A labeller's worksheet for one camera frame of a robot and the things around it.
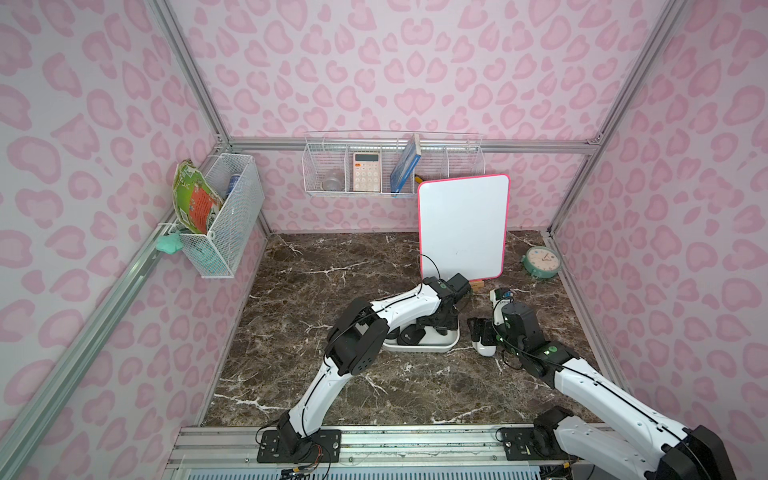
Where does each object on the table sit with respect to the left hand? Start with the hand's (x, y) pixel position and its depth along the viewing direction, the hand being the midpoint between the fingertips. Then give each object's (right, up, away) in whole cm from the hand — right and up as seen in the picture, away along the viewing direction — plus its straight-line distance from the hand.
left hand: (441, 319), depth 95 cm
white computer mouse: (+12, -8, -6) cm, 15 cm away
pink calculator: (-24, +47, 0) cm, 52 cm away
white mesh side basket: (-58, +21, -22) cm, 65 cm away
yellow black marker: (-7, +45, +3) cm, 46 cm away
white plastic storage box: (-3, -5, -4) cm, 8 cm away
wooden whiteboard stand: (+12, +10, +4) cm, 17 cm away
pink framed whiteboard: (+6, +29, -4) cm, 30 cm away
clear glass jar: (-35, +44, 0) cm, 56 cm away
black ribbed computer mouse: (-10, -4, -6) cm, 12 cm away
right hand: (+9, +3, -11) cm, 14 cm away
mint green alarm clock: (+38, +18, +12) cm, 44 cm away
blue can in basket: (-62, +42, -7) cm, 75 cm away
